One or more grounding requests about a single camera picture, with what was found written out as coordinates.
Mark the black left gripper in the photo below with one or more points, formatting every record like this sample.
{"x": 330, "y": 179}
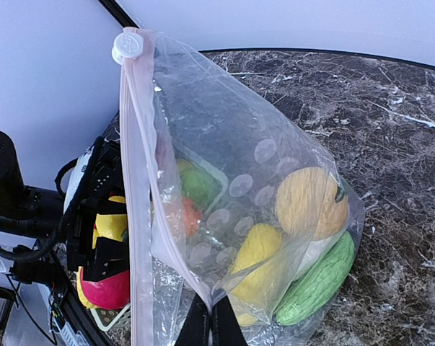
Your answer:
{"x": 104, "y": 258}

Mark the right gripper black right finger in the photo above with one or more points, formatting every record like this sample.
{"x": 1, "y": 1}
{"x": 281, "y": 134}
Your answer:
{"x": 225, "y": 328}

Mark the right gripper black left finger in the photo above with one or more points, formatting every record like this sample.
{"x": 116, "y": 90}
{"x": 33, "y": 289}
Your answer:
{"x": 196, "y": 328}

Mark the yellow toy mango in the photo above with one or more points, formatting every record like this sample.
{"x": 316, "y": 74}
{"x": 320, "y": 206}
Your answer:
{"x": 250, "y": 299}

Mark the red toy apple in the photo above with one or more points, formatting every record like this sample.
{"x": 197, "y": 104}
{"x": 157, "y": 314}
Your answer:
{"x": 111, "y": 293}

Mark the green toy bitter gourd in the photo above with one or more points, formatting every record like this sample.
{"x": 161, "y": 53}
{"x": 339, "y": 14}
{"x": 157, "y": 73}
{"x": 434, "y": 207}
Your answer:
{"x": 318, "y": 285}

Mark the clear dotted zip bag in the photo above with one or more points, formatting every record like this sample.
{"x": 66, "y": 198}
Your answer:
{"x": 241, "y": 229}

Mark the tan toy potato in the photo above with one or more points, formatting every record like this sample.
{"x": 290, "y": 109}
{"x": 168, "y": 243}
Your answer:
{"x": 306, "y": 204}

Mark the white toy bitter gourd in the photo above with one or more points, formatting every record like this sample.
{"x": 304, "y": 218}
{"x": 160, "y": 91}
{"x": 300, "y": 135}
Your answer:
{"x": 315, "y": 250}

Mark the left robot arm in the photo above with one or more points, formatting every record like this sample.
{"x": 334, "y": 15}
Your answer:
{"x": 56, "y": 216}

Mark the yellow toy lemon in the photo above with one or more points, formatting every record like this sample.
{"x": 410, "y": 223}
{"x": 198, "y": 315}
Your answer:
{"x": 111, "y": 226}

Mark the pale green plastic basket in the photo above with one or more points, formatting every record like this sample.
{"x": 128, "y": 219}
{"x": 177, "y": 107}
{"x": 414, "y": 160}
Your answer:
{"x": 111, "y": 319}

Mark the orange green toy mango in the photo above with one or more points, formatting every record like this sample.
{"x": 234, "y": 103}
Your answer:
{"x": 182, "y": 218}

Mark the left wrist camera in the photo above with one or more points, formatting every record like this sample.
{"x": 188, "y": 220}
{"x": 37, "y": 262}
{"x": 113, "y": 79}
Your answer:
{"x": 97, "y": 174}

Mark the black left corner post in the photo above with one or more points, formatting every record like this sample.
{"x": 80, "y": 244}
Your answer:
{"x": 118, "y": 13}

